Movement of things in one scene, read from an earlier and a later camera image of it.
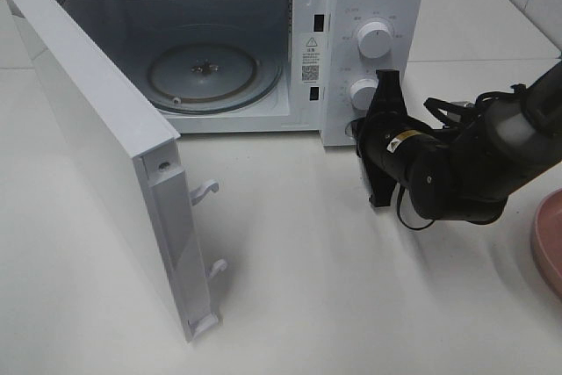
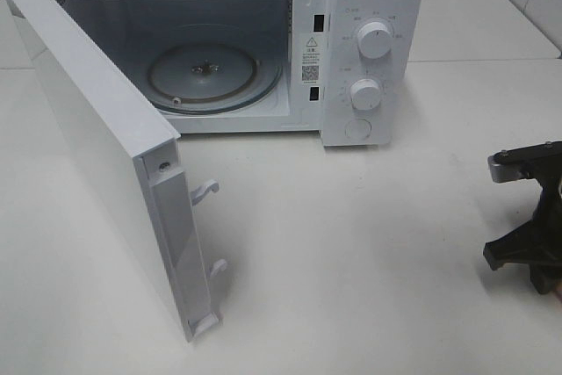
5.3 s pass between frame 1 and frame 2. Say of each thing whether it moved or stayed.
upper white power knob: stayed
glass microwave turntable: stayed
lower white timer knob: stayed
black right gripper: moved
